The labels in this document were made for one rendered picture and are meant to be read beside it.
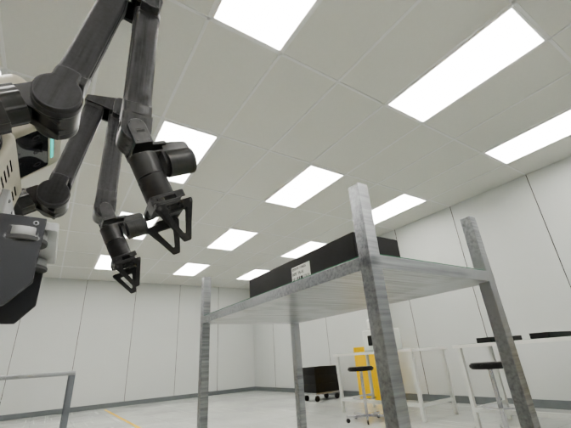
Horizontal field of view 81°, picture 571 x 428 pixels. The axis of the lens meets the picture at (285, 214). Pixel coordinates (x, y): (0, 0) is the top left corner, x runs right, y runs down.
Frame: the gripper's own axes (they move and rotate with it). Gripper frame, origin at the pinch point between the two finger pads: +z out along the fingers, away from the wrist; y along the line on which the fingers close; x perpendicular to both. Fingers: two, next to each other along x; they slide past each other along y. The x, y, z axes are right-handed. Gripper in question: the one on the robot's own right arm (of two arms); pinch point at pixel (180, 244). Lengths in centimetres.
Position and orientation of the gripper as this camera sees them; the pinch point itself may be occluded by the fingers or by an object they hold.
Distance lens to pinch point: 69.7
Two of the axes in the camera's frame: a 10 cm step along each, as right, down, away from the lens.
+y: -4.7, 3.5, 8.1
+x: -7.7, 2.9, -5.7
